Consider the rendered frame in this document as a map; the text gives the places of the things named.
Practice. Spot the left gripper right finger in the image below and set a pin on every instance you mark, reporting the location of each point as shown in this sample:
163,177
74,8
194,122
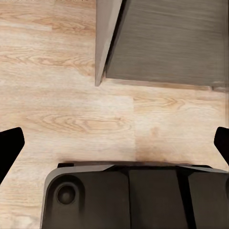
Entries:
221,141

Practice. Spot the dishwasher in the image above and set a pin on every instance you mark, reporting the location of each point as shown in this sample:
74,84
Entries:
171,41

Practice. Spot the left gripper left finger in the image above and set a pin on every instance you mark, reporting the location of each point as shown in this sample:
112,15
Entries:
11,143

